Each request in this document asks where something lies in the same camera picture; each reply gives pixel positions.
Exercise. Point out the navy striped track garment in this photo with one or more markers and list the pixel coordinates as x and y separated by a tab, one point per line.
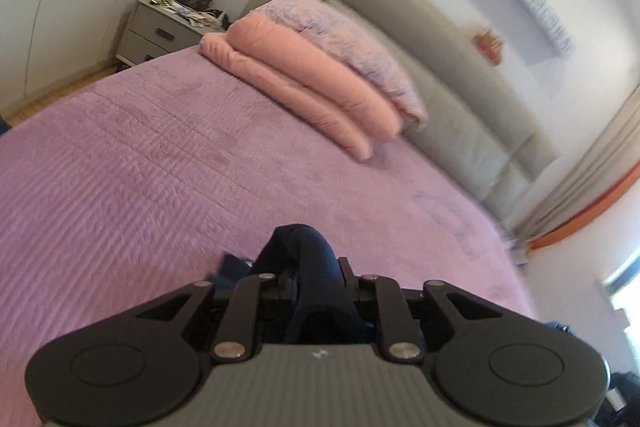
321	313

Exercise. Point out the folded salmon pink duvet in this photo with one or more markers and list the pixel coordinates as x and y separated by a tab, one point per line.
278	62

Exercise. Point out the floral lilac pillow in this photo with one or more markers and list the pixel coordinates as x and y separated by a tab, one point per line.
337	35

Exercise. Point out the grey padded headboard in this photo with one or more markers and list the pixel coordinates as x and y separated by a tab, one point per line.
478	131

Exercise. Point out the clutter on bedside table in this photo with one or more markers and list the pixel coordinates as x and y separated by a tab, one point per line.
193	17

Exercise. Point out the pink quilted bedspread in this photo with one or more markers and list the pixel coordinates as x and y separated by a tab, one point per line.
137	184

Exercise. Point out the grey bedside table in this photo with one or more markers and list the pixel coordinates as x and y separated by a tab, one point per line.
152	31

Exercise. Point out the beige curtain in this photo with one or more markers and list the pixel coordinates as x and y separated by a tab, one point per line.
602	176

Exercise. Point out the small orange wall ornament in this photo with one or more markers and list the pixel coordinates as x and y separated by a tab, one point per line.
489	45

